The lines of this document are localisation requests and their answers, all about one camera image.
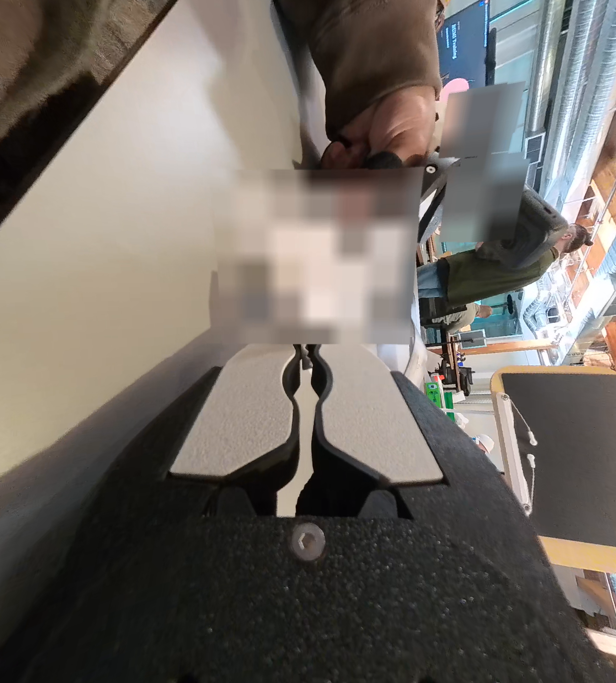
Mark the dark monitor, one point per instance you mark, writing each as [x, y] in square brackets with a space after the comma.
[462, 42]

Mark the green box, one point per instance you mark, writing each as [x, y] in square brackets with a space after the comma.
[438, 389]

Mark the person's left forearm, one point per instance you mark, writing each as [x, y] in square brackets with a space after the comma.
[372, 48]

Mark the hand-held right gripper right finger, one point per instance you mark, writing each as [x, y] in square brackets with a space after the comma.
[377, 427]

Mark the corrugated silver duct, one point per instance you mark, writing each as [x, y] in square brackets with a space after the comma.
[585, 80]

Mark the grey desk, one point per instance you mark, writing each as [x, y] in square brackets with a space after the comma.
[126, 240]

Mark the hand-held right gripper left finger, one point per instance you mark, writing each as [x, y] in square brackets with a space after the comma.
[238, 421]

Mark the person's left hand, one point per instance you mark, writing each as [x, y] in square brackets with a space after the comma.
[398, 128]

